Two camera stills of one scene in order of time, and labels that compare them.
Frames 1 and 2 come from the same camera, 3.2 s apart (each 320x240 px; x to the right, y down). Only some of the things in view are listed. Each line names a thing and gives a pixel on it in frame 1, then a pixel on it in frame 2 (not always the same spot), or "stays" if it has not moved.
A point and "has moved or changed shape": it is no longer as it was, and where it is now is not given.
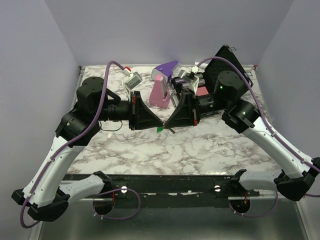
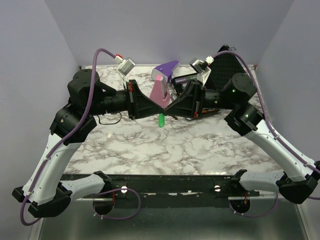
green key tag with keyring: (159, 129) has moved or changed shape
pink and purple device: (160, 95) stays
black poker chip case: (214, 68) stays
